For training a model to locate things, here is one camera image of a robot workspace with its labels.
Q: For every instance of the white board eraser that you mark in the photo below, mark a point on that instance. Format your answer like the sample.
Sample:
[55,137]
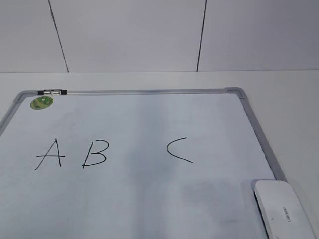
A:
[281,210]

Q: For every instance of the round green magnet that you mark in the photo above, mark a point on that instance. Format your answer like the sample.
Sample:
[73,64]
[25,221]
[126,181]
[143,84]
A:
[41,103]

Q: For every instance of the white board with grey frame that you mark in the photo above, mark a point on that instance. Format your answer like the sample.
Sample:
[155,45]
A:
[158,164]

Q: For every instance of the black and silver frame clip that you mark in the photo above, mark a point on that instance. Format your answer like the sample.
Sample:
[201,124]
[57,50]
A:
[51,92]

